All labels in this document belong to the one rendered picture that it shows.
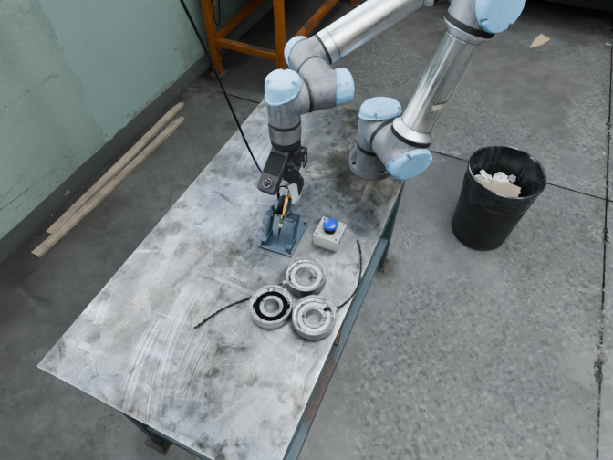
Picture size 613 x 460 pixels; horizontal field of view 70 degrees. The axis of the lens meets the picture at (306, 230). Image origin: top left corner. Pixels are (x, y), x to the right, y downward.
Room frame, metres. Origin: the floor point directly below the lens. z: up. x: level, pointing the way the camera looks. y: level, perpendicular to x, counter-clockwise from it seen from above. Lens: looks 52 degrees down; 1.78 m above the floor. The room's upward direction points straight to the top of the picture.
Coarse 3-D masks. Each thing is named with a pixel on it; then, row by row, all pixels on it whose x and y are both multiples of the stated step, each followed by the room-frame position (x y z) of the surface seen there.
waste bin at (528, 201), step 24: (480, 168) 1.52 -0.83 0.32; (504, 168) 1.53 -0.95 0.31; (528, 168) 1.45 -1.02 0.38; (480, 192) 1.29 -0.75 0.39; (528, 192) 1.39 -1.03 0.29; (456, 216) 1.39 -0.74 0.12; (480, 216) 1.27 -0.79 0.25; (504, 216) 1.24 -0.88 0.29; (480, 240) 1.26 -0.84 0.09; (504, 240) 1.29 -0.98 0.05
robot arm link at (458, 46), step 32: (448, 0) 1.00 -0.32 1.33; (480, 0) 0.89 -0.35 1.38; (512, 0) 0.90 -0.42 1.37; (448, 32) 0.94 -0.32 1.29; (480, 32) 0.90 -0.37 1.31; (448, 64) 0.91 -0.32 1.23; (416, 96) 0.92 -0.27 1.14; (448, 96) 0.90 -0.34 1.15; (384, 128) 0.96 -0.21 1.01; (416, 128) 0.88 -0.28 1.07; (384, 160) 0.88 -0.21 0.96; (416, 160) 0.85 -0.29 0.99
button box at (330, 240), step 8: (320, 224) 0.76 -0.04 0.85; (344, 224) 0.76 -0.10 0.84; (320, 232) 0.73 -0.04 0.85; (328, 232) 0.72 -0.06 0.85; (336, 232) 0.73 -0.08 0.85; (344, 232) 0.74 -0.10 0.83; (320, 240) 0.71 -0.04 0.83; (328, 240) 0.70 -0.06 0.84; (336, 240) 0.70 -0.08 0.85; (328, 248) 0.70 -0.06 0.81; (336, 248) 0.69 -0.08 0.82
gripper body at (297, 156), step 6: (300, 138) 0.79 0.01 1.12; (276, 144) 0.77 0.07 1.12; (294, 144) 0.77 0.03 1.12; (300, 144) 0.83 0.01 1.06; (282, 150) 0.76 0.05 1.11; (288, 150) 0.76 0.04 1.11; (294, 150) 0.81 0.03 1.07; (306, 150) 0.83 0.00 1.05; (294, 156) 0.80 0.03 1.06; (300, 156) 0.80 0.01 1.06; (306, 156) 0.83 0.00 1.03; (288, 162) 0.77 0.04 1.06; (294, 162) 0.78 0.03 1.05; (300, 162) 0.79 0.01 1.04; (306, 162) 0.83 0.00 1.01; (288, 168) 0.76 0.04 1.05; (294, 168) 0.76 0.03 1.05; (288, 174) 0.76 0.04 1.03; (294, 174) 0.76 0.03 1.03; (288, 180) 0.76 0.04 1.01; (294, 180) 0.76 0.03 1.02
